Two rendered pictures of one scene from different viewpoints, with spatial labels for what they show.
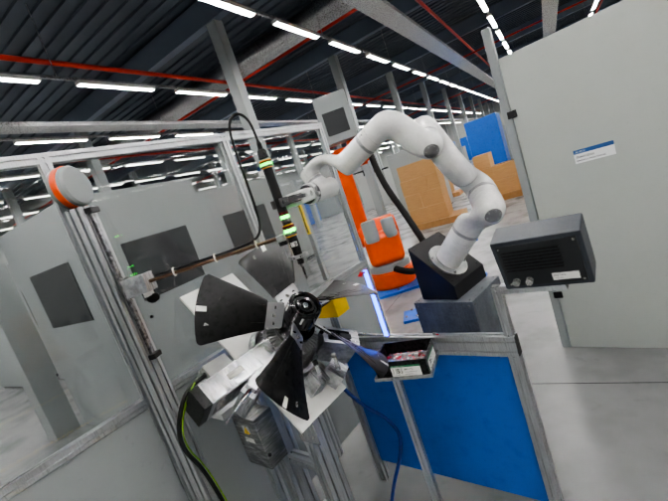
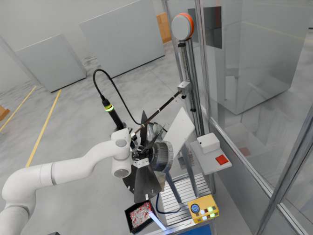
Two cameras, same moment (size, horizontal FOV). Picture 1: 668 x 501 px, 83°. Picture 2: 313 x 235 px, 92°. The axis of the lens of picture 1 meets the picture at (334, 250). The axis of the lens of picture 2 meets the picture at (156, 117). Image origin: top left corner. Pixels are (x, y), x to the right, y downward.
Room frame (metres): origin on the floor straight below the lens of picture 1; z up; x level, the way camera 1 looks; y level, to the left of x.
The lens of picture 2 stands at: (2.07, -0.16, 2.11)
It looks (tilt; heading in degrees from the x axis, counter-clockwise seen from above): 38 degrees down; 141
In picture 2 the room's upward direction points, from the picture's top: 21 degrees counter-clockwise
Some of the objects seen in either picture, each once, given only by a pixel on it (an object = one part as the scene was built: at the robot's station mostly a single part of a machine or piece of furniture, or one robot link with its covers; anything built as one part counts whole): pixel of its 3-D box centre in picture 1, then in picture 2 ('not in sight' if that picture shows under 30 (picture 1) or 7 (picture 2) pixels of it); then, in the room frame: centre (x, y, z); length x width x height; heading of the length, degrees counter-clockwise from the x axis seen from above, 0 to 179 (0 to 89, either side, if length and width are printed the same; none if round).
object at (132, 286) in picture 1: (137, 284); (185, 87); (1.45, 0.75, 1.46); 0.10 x 0.07 x 0.08; 84
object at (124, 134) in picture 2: (299, 197); (120, 139); (1.46, 0.06, 1.58); 0.11 x 0.10 x 0.07; 139
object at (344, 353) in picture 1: (335, 345); (155, 180); (1.43, 0.12, 0.98); 0.20 x 0.16 x 0.20; 49
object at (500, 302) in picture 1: (502, 310); not in sight; (1.30, -0.51, 0.96); 0.03 x 0.03 x 0.20; 49
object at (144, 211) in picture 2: (407, 361); (140, 215); (1.41, -0.13, 0.83); 0.19 x 0.14 x 0.04; 63
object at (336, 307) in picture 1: (329, 306); (202, 209); (1.84, 0.11, 1.02); 0.16 x 0.10 x 0.11; 49
